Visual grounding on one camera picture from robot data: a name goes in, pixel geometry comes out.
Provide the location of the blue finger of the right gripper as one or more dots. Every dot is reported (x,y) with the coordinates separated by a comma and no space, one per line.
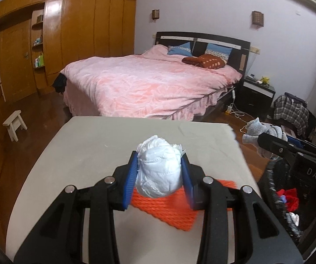
(278,146)
(294,141)

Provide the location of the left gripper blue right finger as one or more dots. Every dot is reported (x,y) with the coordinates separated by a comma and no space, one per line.
(192,176)

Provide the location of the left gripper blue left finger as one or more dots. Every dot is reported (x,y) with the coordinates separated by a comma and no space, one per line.
(125,180)

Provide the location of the white paper ball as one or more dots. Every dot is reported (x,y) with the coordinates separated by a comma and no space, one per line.
(159,168)

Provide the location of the orange foam mesh sheet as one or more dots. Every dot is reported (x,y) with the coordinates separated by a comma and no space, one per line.
(173,210)

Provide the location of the black trash bin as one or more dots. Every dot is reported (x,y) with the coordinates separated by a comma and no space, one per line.
(293,202)

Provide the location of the plaid shirt on chair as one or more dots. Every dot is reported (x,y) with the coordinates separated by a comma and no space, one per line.
(293,112)

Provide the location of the black white nightstand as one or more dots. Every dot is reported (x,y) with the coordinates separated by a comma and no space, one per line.
(254,98)

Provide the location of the yellow plush toy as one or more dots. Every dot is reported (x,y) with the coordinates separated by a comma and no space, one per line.
(265,80)

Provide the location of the beige table cover cloth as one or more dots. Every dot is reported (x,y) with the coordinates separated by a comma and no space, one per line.
(87,149)

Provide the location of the pink quilt bed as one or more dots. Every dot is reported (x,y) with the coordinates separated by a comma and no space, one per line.
(154,84)

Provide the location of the dark wooden headboard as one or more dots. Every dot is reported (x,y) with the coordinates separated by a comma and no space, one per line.
(199,42)

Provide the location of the black garment on bed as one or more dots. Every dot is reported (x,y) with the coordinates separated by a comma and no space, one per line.
(60,83)

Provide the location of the right blue pillow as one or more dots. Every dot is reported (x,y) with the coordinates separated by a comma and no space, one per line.
(222,52)

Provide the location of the blue pillow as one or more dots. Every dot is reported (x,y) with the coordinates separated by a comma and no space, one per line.
(222,52)
(183,49)

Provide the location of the red dotted pillow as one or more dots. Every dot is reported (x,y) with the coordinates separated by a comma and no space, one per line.
(206,61)

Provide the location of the small white wooden stool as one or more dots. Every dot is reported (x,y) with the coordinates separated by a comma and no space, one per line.
(13,123)

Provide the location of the left blue pillow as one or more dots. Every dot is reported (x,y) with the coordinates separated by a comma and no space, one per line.
(183,49)

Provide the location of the large wooden wardrobe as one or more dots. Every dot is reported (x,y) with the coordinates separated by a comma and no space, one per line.
(38,38)

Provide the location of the right wall lamp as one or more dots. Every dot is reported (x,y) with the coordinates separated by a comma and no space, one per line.
(257,19)

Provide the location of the wall lamp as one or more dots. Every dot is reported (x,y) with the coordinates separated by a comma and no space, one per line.
(257,19)
(155,14)

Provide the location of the left wall lamp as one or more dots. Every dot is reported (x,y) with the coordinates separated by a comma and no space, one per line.
(155,14)

